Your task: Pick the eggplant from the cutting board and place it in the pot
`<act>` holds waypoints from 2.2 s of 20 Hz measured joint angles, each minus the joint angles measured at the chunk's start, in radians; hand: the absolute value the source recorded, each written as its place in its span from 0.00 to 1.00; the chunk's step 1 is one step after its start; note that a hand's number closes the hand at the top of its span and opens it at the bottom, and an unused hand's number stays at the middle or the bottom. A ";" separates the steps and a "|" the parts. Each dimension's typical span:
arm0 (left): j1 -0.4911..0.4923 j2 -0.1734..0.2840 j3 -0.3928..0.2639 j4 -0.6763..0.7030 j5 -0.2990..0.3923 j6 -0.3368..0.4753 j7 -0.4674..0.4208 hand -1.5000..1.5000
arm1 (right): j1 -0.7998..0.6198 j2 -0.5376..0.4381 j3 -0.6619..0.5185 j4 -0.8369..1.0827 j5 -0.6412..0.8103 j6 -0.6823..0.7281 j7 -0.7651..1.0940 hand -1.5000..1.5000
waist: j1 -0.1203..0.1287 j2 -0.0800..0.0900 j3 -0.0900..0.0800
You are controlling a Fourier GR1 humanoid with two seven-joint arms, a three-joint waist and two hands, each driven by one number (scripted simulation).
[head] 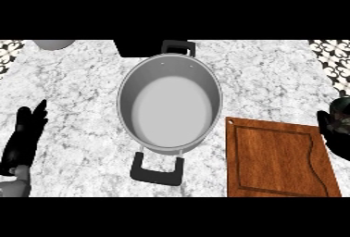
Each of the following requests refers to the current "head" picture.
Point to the grey round bowl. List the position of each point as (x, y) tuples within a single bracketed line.
[(54, 44)]

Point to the black appliance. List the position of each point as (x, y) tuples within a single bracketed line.
[(136, 47)]

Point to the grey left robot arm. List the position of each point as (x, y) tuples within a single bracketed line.
[(15, 185)]

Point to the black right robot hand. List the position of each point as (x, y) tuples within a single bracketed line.
[(328, 135)]

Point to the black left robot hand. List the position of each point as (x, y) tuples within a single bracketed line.
[(21, 139)]

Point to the brown wooden cutting board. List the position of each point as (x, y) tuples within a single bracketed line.
[(275, 159)]

